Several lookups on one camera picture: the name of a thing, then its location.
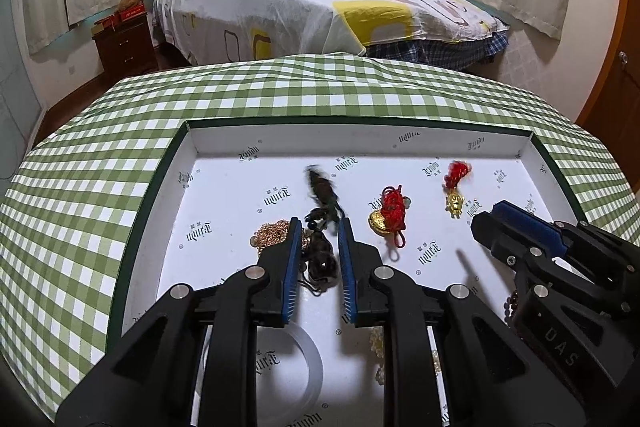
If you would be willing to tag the red box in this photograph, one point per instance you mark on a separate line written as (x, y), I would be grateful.
(130, 13)

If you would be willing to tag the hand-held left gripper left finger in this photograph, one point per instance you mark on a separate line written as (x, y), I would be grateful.
(294, 277)

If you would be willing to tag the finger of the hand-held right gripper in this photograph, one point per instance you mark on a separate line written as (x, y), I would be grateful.
(500, 239)
(530, 224)

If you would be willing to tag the green shallow box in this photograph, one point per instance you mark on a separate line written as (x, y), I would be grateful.
(225, 207)

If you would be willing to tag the red tassel gold charm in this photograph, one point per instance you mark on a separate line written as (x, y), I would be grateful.
(456, 202)

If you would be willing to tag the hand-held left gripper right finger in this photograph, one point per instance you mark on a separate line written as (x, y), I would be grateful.
(346, 277)

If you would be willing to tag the white translucent bangle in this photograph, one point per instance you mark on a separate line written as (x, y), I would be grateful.
(311, 357)

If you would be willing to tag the green checked tablecloth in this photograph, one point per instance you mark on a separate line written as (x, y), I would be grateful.
(350, 87)

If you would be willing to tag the dark wooden nightstand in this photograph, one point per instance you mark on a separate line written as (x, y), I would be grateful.
(125, 49)

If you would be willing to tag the blue plaid bed skirt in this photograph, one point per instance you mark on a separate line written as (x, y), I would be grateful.
(450, 49)

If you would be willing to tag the white patterned bedsheet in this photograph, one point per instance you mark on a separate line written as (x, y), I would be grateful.
(300, 7)

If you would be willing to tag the brown wooden door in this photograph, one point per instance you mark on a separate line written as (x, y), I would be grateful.
(615, 107)

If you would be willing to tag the dark tassel carved pendant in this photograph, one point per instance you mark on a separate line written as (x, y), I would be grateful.
(320, 259)

